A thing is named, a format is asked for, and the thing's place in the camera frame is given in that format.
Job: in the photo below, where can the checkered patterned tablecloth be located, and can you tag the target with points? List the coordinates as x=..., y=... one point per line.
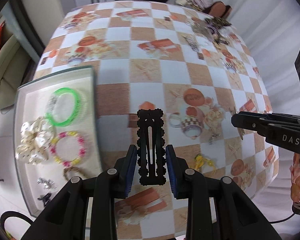
x=143, y=62

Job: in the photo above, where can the cream polka dot scrunchie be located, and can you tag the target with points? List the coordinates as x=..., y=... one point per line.
x=36, y=138

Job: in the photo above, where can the small black claw clip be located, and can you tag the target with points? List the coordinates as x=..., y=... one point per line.
x=45, y=198

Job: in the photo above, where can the black beaded hair clip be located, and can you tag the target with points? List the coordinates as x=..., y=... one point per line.
x=151, y=152

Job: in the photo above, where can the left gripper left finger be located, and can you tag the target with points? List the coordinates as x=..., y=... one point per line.
x=65, y=216

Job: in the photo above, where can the silver charm brooch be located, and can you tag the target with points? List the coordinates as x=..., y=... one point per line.
x=47, y=183

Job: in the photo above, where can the green tray with cream lining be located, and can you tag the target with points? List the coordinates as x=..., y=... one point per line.
x=74, y=149

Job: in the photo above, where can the right hand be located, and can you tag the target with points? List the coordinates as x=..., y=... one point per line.
x=295, y=179

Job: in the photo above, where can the green translucent bangle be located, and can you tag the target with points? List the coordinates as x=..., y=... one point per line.
x=63, y=107

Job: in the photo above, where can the silver chain jewelry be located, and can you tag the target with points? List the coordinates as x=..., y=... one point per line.
x=191, y=41

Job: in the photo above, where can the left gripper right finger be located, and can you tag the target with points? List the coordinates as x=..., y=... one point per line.
x=217, y=208

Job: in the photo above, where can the small silver charm on table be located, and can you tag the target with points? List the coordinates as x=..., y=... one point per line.
x=213, y=138

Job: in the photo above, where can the pile of assorted jewelry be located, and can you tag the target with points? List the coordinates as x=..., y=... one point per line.
x=211, y=28

